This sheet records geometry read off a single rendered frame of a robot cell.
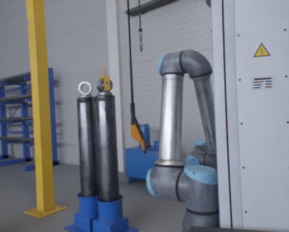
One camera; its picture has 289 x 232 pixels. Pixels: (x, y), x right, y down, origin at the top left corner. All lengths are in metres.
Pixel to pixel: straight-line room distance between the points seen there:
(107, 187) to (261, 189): 2.00
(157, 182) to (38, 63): 2.90
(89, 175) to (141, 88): 2.97
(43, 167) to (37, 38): 1.71
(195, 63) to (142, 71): 4.35
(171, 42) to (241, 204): 4.45
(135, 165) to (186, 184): 3.68
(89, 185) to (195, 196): 2.03
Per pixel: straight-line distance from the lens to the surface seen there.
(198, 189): 1.22
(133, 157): 4.89
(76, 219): 3.33
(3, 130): 9.99
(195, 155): 1.58
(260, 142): 1.10
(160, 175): 1.31
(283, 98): 1.11
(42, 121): 3.83
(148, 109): 5.52
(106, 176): 2.87
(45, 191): 3.95
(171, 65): 1.38
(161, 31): 5.51
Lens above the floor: 1.25
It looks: 1 degrees down
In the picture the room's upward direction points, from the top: 3 degrees counter-clockwise
